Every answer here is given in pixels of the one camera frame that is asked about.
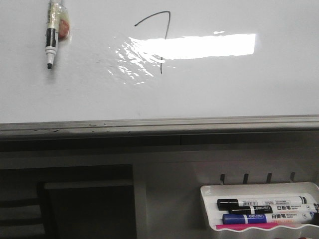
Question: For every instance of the black object tray right edge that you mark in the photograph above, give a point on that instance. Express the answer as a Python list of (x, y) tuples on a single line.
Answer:
[(315, 220)]

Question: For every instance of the blue capped marker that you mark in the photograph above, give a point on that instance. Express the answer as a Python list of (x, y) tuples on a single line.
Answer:
[(281, 218)]

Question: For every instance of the black capped marker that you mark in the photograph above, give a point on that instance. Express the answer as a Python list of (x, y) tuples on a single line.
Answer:
[(225, 204), (274, 209)]

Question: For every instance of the white whiteboard with grey frame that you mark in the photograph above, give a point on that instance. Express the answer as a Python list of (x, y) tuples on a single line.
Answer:
[(160, 66)]

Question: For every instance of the black capped marker top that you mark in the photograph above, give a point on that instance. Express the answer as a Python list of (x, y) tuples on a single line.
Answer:
[(225, 204)]

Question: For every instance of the white plastic marker tray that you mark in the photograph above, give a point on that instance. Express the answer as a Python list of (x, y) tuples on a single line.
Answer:
[(218, 230)]

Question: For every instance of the black capped marker middle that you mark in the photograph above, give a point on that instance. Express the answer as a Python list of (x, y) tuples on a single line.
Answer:
[(274, 209)]

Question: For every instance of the black taped whiteboard marker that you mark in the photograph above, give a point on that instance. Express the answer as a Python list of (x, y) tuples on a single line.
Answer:
[(58, 28)]

